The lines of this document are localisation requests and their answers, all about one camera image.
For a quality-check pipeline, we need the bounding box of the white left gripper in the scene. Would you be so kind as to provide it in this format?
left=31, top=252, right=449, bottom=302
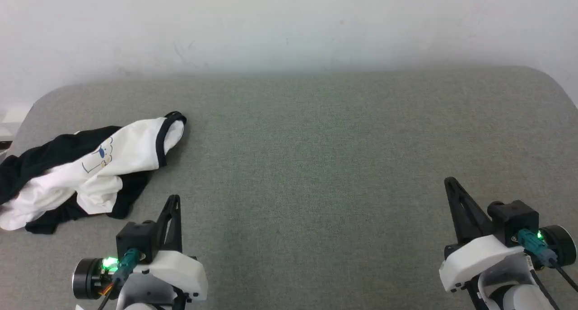
left=131, top=195, right=209, bottom=302

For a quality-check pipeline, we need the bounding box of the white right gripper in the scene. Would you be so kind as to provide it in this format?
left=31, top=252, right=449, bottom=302
left=439, top=177, right=527, bottom=293

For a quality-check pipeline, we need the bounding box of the black and white t-shirt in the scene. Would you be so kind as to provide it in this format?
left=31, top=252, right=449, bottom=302
left=0, top=111, right=187, bottom=235

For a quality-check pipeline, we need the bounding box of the grey fabric sofa cushion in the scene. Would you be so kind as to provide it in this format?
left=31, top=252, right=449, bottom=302
left=0, top=66, right=578, bottom=310

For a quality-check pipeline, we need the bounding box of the right cable with teal connector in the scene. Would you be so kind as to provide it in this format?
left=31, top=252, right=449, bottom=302
left=517, top=229, right=578, bottom=293

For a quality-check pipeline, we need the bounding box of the cable with teal connector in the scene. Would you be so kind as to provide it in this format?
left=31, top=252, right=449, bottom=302
left=517, top=229, right=578, bottom=293
left=97, top=249, right=141, bottom=310

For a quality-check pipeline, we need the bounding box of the left cable with teal connector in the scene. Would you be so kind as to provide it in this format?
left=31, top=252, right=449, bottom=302
left=97, top=249, right=141, bottom=310

